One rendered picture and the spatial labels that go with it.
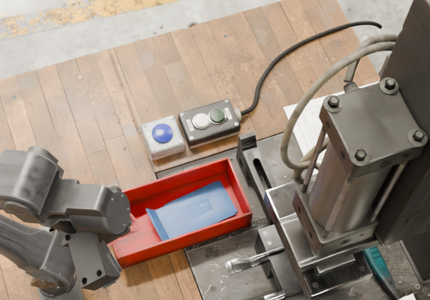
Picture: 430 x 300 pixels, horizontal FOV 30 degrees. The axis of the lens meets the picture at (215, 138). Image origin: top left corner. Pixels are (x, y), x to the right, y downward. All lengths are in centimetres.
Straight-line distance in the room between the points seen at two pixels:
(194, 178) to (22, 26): 148
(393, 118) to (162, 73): 80
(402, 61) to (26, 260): 68
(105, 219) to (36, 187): 10
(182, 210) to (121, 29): 141
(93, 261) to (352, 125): 42
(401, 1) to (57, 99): 166
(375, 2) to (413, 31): 209
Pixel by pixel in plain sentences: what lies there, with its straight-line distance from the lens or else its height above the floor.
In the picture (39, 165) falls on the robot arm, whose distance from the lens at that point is 105.
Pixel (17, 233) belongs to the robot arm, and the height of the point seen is 110.
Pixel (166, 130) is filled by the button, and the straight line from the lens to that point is 152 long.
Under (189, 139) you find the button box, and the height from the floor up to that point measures 93.
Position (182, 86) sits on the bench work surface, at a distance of 161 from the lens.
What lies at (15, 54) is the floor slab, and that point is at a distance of 279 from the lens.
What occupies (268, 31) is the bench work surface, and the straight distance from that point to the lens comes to 170.
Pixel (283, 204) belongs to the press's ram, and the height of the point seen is 114.
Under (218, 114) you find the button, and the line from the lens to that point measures 154.
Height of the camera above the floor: 227
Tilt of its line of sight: 62 degrees down
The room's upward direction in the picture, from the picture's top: 5 degrees clockwise
